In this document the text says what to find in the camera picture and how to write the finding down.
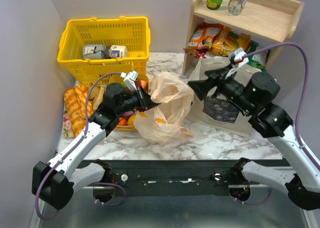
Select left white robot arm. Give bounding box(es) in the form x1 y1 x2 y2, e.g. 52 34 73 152
31 83 158 210

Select clear plastic bottle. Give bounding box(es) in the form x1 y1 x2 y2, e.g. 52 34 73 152
227 0 247 15

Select yellow plastic shopping basket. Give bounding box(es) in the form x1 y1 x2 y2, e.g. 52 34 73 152
57 16 151 86

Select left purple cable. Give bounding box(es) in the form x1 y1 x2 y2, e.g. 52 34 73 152
34 72 126 221

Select purple cable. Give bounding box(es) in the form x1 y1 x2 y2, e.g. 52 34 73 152
243 42 320 171
34 72 126 221

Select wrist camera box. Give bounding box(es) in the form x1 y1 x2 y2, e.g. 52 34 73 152
120 70 139 92
226 47 249 78

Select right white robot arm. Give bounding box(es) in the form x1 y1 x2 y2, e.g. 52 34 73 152
187 67 320 211

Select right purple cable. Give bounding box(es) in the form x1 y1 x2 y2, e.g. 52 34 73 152
243 42 320 171

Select beige canvas tote bag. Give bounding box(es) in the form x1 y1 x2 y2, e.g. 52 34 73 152
186 55 278 138

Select grey wrapped package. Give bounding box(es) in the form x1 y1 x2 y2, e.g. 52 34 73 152
82 44 107 60

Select yellow food tray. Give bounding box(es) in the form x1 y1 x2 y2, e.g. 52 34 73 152
109 73 149 132

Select wooden shelf unit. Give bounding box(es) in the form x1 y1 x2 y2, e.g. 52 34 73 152
181 0 306 76

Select banana print plastic bag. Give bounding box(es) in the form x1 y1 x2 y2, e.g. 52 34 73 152
134 71 194 144

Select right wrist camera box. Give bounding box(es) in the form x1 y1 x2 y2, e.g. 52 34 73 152
226 47 249 78

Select toy bread loaf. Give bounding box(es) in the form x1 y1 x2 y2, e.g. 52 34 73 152
63 88 86 137

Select brown toy bread slices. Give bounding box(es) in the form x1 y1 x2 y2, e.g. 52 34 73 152
89 85 106 111

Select brown milk carton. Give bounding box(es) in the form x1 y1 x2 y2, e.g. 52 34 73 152
105 45 128 59

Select red snack bag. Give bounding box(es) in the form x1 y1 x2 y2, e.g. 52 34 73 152
183 48 208 59

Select orange snack bag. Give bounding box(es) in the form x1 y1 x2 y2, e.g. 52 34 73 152
186 22 224 50

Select yellow chips bag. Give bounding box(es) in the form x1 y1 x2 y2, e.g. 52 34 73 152
209 26 251 57

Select orange toy pumpkin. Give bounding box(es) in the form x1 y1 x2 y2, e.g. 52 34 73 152
118 117 128 126

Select braided orange toy bread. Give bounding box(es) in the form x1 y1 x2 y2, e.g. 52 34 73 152
74 85 93 119

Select green snack bag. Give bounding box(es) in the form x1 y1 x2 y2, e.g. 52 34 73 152
246 40 269 72

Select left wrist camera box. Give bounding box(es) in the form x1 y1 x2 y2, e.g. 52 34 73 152
120 70 139 92

